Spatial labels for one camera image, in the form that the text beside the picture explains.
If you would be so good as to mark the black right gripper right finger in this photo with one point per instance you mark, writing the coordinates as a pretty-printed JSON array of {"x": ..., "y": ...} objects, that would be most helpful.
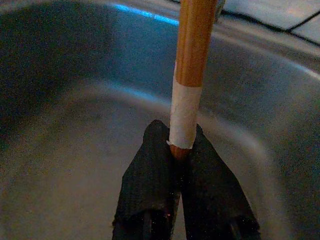
[{"x": 212, "y": 195}]

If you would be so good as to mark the wooden utensil with white tape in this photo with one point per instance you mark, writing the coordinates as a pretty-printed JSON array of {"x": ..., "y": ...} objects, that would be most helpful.
[{"x": 192, "y": 50}]

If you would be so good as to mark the stainless steel sink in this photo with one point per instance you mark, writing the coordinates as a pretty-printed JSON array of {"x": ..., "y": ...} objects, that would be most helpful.
[{"x": 75, "y": 125}]

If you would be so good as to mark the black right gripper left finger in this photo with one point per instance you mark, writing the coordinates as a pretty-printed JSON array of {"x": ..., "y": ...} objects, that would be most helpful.
[{"x": 147, "y": 187}]

